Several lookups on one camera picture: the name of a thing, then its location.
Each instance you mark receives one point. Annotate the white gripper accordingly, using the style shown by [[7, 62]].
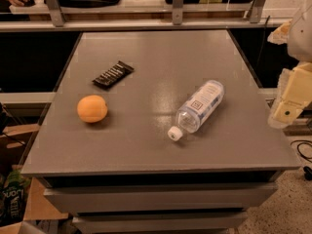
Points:
[[301, 38]]

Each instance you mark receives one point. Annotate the orange fruit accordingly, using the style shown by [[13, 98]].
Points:
[[92, 109]]

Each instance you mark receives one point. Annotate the clear plastic water bottle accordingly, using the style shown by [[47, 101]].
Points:
[[197, 109]]

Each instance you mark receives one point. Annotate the grey drawer cabinet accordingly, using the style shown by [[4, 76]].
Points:
[[123, 174]]

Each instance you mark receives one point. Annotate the black snack bar wrapper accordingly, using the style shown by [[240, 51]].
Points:
[[113, 75]]

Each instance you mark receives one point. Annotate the green snack bag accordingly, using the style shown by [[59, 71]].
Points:
[[14, 195]]

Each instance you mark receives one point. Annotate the metal shelf bracket right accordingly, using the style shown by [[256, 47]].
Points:
[[255, 12]]

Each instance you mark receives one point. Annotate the metal shelf bracket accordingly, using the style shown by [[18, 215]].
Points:
[[55, 12], [255, 12], [177, 12]]

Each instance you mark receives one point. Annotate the metal shelf bracket middle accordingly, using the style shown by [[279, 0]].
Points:
[[177, 12]]

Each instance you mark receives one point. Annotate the metal shelf bracket left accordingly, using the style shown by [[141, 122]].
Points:
[[55, 12]]

